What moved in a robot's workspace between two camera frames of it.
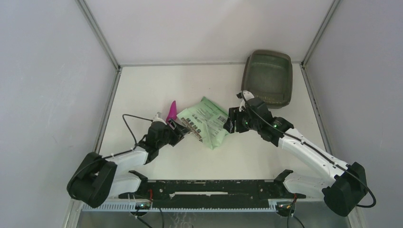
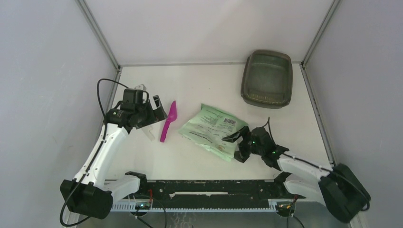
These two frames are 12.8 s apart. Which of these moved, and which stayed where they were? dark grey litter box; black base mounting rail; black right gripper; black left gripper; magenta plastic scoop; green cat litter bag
Moved: black right gripper; green cat litter bag; black left gripper
Stayed: black base mounting rail; dark grey litter box; magenta plastic scoop
